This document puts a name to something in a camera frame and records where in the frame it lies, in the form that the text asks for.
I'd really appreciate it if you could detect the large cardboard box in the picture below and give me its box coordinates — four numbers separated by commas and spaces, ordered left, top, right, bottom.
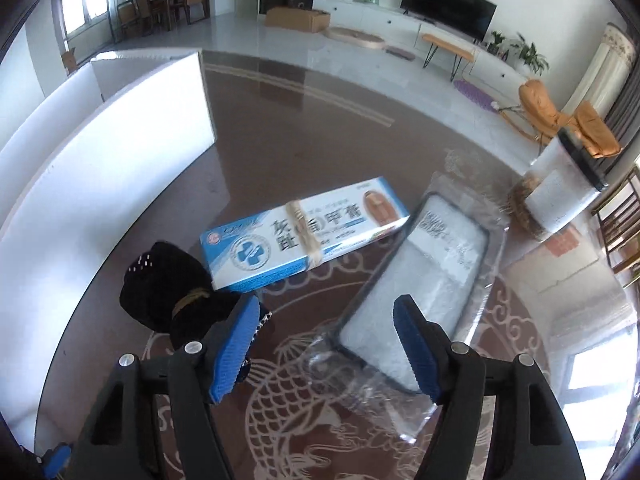
264, 6, 332, 34

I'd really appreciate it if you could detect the white foam board box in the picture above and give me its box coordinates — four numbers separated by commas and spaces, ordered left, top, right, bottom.
0, 49, 217, 441

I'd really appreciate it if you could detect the brown patterned glass desktop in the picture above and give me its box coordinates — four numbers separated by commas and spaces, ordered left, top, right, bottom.
35, 50, 640, 480

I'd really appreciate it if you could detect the clear jar with black lid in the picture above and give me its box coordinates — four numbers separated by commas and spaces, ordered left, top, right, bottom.
507, 126, 610, 242

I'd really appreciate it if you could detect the black cloth bundle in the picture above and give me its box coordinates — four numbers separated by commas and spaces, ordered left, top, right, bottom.
119, 241, 273, 356

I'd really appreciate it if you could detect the covered standing air conditioner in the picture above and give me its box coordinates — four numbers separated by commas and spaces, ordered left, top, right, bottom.
562, 22, 636, 121

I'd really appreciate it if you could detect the bagged black phone case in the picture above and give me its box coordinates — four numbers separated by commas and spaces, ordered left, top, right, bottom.
305, 170, 511, 446

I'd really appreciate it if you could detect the wooden bench with metal legs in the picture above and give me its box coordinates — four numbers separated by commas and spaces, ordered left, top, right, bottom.
421, 33, 476, 81

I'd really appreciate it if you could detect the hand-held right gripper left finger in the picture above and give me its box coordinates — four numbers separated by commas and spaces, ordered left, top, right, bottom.
62, 294, 263, 480

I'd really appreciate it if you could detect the round wooden floor cushion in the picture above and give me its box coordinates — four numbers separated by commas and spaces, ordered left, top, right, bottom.
324, 26, 385, 52

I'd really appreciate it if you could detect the round purple floor mat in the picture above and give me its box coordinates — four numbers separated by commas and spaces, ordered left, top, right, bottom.
452, 79, 501, 110

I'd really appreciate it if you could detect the white television cabinet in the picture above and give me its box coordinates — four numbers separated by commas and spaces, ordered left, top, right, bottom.
312, 0, 531, 91

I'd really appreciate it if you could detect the large leafy potted plant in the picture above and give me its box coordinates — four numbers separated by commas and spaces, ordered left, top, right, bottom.
507, 34, 550, 78

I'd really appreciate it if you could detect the wooden dining table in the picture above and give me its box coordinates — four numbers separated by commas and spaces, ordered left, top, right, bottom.
150, 0, 186, 31

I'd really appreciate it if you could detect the dark wooden slatted chair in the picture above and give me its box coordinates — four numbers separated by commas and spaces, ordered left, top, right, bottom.
592, 162, 640, 281

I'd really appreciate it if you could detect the orange rocking chair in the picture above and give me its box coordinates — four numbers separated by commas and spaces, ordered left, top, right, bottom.
497, 79, 623, 158

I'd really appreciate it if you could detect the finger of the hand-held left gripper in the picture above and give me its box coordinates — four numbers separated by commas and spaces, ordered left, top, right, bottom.
40, 441, 73, 480

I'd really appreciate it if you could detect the blue and white carton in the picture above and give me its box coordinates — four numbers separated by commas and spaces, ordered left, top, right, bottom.
200, 176, 413, 293

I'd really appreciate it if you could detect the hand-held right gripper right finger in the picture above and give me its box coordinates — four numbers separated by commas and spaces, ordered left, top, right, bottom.
392, 295, 573, 480

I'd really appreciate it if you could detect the grey curtain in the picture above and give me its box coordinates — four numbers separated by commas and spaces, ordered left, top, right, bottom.
600, 55, 640, 151

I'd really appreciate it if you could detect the black flat television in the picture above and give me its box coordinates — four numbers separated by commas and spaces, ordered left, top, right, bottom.
401, 0, 498, 43

